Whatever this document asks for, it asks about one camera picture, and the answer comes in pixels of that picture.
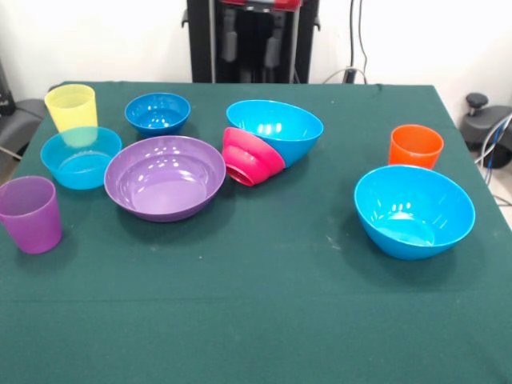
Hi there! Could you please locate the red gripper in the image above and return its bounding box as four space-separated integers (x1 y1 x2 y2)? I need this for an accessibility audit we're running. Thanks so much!
218 0 302 70

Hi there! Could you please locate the large blue bowl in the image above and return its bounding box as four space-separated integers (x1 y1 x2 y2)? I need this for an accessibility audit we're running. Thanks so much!
353 164 477 262
226 99 325 169

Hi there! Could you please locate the small red bowl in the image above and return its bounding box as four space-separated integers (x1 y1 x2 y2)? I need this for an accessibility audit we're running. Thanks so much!
221 126 286 188

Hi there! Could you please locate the wide purple bowl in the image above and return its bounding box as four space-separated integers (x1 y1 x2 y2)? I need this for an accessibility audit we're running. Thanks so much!
103 135 227 223

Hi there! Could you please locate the translucent light blue bowl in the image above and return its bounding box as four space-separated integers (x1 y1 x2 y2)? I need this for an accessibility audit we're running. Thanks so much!
40 126 123 190

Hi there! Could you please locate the small dark blue bowl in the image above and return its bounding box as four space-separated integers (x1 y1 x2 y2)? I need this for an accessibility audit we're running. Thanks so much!
124 92 192 138

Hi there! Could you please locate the yellow cup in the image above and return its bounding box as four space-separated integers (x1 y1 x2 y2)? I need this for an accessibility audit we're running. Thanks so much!
43 83 98 135

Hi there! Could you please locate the orange cup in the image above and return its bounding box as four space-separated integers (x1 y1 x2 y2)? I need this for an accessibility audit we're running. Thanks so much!
388 124 445 170

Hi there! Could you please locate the grey padded chair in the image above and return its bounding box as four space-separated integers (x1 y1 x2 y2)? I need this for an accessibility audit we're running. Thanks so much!
0 59 46 162

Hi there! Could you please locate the dark grey chair base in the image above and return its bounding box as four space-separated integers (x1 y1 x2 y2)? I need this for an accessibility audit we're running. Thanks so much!
459 92 512 169

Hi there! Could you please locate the dark green tablecloth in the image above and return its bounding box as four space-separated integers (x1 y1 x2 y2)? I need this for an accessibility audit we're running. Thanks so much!
0 81 512 384

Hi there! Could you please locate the purple cup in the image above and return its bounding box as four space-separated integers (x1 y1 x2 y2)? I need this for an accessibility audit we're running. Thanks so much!
0 175 63 255

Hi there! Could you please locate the black wall cable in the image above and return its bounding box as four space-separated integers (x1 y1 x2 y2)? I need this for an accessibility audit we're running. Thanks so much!
322 0 370 85

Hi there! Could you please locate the bundle of light cables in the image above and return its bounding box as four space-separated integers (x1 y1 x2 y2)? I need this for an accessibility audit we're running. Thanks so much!
474 114 512 209

